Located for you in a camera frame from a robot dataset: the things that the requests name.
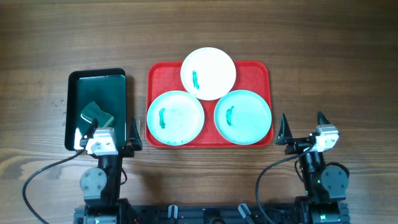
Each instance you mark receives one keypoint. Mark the black water tray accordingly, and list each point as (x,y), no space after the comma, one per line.
(106,88)

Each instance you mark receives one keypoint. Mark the green yellow sponge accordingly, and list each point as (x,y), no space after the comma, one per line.
(92,111)

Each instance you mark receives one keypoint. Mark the white plate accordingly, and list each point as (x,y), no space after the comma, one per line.
(208,73)

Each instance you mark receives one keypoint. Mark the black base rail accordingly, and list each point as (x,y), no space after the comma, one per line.
(276,213)

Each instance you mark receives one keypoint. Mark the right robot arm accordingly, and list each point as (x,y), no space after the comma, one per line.
(325,183)

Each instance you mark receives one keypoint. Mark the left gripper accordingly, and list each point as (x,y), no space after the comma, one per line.
(128,151)

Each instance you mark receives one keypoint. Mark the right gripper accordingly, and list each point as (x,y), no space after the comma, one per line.
(283,137)

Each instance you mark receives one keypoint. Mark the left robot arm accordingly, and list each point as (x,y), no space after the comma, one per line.
(101,185)

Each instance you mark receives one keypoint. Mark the light blue plate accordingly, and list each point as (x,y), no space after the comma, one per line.
(175,118)
(242,117)

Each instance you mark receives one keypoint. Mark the red plastic tray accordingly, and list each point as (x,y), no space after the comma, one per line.
(251,75)

